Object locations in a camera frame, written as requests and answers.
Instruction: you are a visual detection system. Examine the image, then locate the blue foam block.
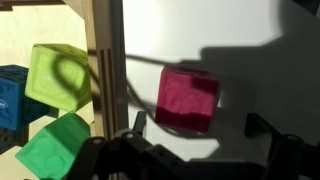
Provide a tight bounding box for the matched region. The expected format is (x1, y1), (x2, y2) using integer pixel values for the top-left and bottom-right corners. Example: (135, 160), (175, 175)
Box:
(0, 64), (51, 131)

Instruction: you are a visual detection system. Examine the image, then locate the purple foam block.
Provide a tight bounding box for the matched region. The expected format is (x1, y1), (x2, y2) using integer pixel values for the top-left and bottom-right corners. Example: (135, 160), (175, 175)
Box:
(154, 64), (222, 134)

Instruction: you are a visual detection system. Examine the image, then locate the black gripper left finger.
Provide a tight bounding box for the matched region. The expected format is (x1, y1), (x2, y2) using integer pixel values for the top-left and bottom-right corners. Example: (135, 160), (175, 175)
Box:
(132, 110), (148, 136)

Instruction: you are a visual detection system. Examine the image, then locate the wooden tray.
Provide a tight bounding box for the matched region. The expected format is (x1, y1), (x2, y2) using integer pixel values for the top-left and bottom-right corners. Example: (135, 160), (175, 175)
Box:
(0, 0), (130, 180)

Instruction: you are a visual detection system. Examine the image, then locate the lime green foam block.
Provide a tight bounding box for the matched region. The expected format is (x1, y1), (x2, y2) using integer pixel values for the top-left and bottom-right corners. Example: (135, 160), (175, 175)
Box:
(24, 43), (93, 114)

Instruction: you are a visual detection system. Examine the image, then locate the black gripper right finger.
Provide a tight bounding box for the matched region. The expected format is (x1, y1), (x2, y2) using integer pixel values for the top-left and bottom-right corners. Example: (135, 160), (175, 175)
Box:
(244, 112), (284, 162)

